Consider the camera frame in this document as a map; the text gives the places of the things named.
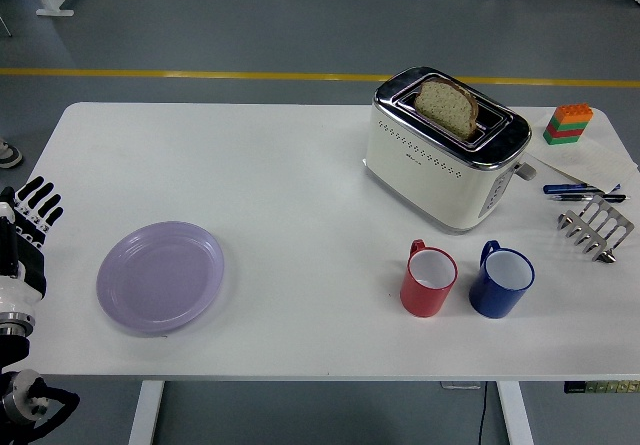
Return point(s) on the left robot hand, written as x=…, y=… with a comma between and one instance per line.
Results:
x=30, y=270

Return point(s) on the purple plate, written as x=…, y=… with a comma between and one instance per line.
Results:
x=160, y=277

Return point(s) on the bread slice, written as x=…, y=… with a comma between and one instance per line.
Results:
x=445, y=107

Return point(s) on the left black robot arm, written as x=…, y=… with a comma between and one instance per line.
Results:
x=12, y=352

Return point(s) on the thin grey furniture leg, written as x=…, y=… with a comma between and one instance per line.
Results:
x=6, y=25

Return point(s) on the red mug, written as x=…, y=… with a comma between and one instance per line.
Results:
x=420, y=300

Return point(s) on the cream chrome toaster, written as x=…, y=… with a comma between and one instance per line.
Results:
x=425, y=185

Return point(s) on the blue mug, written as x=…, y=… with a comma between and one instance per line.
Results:
x=492, y=300

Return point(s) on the blue pen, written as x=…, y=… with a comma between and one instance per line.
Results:
x=560, y=188

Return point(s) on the black pen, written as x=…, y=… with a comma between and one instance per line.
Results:
x=575, y=197

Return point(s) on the toy brick stack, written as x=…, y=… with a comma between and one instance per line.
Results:
x=567, y=125

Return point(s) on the white paper sheet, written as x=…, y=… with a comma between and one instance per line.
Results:
x=595, y=160

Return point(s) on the metal toast rack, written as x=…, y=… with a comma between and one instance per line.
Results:
x=607, y=220

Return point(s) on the black desk control panel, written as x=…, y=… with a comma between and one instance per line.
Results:
x=600, y=387

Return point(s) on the white under-desk bracket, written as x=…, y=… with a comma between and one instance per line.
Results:
x=460, y=385

